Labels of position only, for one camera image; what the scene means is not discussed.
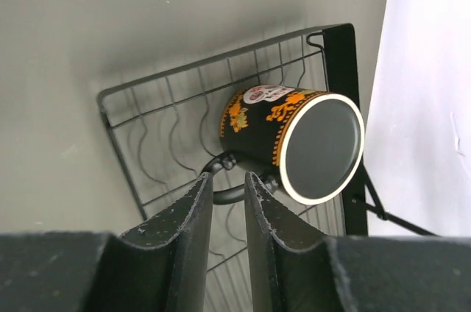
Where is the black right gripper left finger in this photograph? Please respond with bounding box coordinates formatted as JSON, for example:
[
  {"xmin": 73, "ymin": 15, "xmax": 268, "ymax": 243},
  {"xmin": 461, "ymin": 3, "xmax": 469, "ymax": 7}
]
[{"xmin": 1, "ymin": 173, "xmax": 213, "ymax": 311}]

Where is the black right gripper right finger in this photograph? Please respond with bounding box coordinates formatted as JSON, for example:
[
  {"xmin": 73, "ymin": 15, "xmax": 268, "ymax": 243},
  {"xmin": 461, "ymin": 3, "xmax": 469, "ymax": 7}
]
[{"xmin": 244, "ymin": 172, "xmax": 470, "ymax": 311}]

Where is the black wire dish rack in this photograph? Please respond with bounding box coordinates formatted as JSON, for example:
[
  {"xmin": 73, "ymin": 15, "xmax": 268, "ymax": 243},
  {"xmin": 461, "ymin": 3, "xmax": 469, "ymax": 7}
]
[{"xmin": 97, "ymin": 24, "xmax": 427, "ymax": 311}]

